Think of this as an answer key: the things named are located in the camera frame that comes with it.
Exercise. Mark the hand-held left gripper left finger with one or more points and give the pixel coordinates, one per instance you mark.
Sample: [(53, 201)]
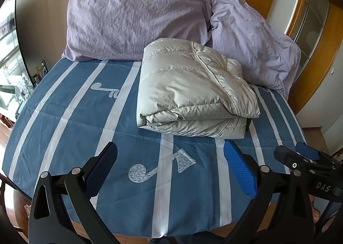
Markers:
[(103, 163)]

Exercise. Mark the cream puffer jacket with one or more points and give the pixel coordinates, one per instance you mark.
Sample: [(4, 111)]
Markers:
[(187, 91)]

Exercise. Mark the light lilac pillow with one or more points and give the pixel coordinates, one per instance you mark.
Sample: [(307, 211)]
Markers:
[(252, 43)]

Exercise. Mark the cluttered small bottles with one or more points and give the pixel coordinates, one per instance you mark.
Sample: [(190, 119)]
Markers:
[(32, 80)]

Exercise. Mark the frosted glass door pane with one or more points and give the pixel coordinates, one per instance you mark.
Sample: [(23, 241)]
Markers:
[(310, 11)]

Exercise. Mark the blue striped bed sheet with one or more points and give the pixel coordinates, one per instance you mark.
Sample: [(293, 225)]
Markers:
[(75, 126)]

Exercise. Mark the black television screen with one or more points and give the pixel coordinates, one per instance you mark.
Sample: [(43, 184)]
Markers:
[(10, 59)]

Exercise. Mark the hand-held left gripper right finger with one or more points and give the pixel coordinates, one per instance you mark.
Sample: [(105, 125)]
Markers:
[(238, 166)]

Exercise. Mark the dark lilac pillow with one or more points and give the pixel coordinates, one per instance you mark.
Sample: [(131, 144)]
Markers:
[(128, 21)]

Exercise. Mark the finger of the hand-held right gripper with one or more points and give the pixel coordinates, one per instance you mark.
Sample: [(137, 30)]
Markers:
[(308, 150), (285, 157)]

